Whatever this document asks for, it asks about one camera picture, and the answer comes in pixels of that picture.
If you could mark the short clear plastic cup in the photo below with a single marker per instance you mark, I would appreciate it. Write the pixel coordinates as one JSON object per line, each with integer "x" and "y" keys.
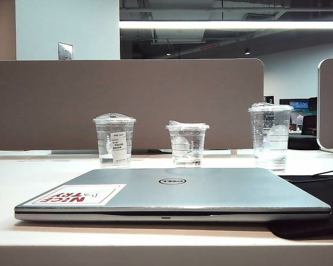
{"x": 187, "y": 149}

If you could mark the clear plastic cup with label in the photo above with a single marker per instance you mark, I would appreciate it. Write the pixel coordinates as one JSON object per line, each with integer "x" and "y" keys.
{"x": 105, "y": 138}

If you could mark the silver Dell laptop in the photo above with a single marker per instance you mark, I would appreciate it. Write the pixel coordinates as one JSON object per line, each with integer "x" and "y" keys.
{"x": 211, "y": 191}

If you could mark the tall clear plastic cup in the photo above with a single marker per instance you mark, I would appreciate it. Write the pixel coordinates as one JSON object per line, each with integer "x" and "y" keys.
{"x": 270, "y": 144}

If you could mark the wide brown desk partition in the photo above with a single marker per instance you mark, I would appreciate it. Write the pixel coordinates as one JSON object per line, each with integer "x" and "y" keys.
{"x": 155, "y": 97}

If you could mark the black number sign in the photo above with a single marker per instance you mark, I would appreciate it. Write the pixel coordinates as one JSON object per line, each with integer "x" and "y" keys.
{"x": 269, "y": 100}

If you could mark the black ceiling spot lamp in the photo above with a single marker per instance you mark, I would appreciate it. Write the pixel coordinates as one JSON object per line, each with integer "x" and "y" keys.
{"x": 247, "y": 51}

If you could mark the white ceiling light strip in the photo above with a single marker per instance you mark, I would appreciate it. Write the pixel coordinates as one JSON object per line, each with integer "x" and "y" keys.
{"x": 224, "y": 24}

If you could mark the background computer monitor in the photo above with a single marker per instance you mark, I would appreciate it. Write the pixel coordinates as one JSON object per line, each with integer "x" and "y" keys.
{"x": 299, "y": 104}

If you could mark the black office chair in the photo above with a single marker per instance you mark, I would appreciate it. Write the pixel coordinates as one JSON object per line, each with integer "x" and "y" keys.
{"x": 309, "y": 124}

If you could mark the metal wall switch plate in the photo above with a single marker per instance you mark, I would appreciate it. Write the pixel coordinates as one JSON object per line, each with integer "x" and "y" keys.
{"x": 65, "y": 51}

